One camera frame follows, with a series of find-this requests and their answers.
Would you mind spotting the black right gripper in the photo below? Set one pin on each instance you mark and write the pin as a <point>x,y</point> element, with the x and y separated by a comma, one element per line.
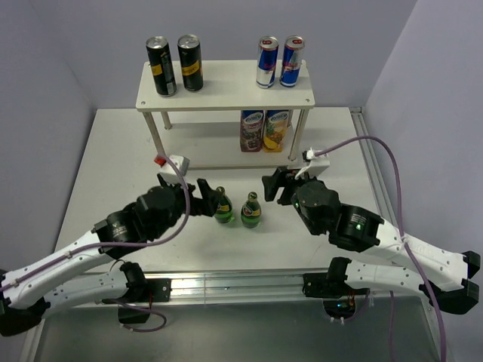
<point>272,182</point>

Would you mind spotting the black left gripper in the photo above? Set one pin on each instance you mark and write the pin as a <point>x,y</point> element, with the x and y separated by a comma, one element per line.
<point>210,196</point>

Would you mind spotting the tall green glass bottle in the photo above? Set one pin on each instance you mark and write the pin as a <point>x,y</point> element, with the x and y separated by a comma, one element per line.
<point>224,212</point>

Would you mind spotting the short green glass bottle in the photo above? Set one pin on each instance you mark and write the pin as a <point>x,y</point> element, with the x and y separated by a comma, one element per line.
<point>251,211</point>

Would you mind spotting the small red-tab silver can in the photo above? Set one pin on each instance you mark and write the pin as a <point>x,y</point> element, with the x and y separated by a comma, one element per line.
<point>266,61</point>

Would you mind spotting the blue silver energy drink can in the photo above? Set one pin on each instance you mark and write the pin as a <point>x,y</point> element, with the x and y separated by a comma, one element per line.
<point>291,60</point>

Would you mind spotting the dark olive beverage can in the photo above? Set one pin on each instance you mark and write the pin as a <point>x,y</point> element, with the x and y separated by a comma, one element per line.
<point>189,50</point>

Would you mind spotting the black and gold can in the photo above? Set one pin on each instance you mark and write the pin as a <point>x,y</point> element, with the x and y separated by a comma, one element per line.
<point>161,65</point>

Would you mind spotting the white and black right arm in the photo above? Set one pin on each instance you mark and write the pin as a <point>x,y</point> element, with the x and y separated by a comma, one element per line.
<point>411,266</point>

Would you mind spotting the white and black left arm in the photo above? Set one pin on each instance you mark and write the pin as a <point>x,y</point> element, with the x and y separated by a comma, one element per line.
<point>35,292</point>

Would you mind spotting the white two-tier shelf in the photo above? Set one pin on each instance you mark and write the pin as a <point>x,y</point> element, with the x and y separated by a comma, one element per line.
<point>204,126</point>

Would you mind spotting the yellow pineapple juice carton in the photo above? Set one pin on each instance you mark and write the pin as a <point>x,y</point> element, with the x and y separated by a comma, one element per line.
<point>275,129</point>

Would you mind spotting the purple grape juice carton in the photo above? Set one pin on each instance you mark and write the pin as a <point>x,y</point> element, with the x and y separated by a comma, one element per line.
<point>251,129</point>

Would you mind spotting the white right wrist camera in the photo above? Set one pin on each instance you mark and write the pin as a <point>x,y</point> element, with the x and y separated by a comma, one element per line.
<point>312,164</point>

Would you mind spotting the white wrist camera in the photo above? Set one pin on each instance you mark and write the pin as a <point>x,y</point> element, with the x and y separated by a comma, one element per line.
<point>173,168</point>
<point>312,164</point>

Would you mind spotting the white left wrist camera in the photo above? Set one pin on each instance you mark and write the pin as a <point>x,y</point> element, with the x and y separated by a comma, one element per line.
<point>173,168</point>

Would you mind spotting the aluminium right side rail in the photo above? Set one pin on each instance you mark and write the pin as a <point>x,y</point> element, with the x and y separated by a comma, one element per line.
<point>368,149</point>

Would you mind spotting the aluminium front rail frame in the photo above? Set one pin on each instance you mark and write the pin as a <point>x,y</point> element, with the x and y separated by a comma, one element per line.
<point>240,316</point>

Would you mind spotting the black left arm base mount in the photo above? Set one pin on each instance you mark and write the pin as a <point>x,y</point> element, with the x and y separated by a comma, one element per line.
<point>135,309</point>

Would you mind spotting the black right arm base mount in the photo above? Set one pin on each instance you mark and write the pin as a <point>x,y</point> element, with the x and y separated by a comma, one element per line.
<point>341,303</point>

